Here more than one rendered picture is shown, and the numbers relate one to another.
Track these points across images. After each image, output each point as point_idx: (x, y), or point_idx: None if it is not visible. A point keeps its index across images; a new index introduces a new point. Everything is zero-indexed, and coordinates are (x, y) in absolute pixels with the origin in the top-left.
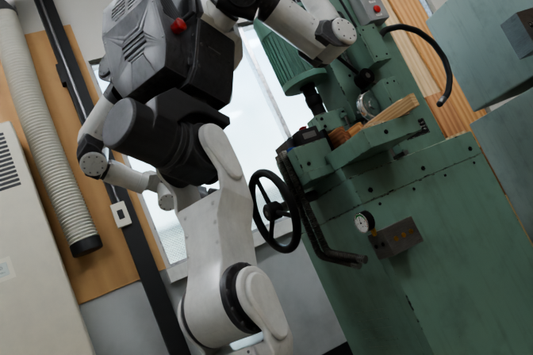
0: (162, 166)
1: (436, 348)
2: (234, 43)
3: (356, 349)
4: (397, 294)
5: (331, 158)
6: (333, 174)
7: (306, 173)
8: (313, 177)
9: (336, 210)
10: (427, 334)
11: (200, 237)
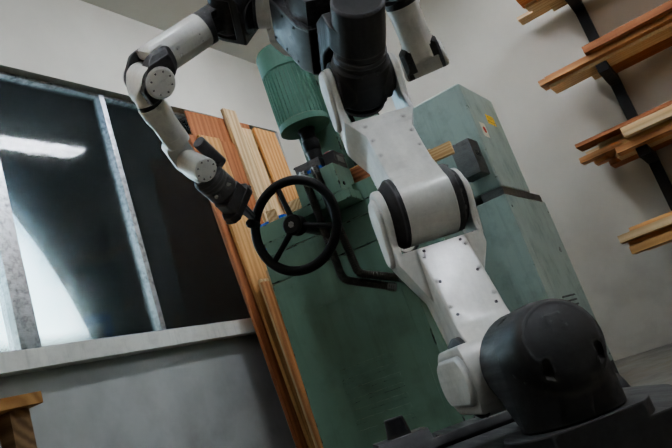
0: (364, 66)
1: None
2: None
3: (328, 420)
4: (418, 329)
5: (363, 186)
6: (360, 203)
7: (345, 189)
8: (352, 194)
9: (351, 244)
10: None
11: (393, 140)
